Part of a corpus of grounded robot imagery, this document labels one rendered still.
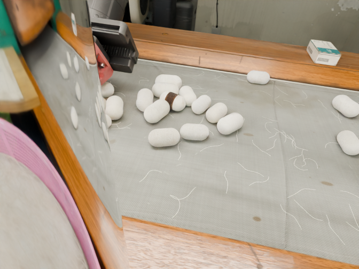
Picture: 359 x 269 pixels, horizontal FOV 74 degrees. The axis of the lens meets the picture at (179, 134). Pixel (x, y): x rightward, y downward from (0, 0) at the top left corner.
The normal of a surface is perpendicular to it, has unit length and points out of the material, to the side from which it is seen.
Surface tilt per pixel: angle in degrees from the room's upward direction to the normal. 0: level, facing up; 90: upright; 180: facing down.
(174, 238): 0
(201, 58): 45
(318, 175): 0
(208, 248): 0
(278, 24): 90
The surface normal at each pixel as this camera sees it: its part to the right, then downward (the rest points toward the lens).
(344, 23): -0.16, 0.63
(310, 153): 0.07, -0.76
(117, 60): -0.05, -0.21
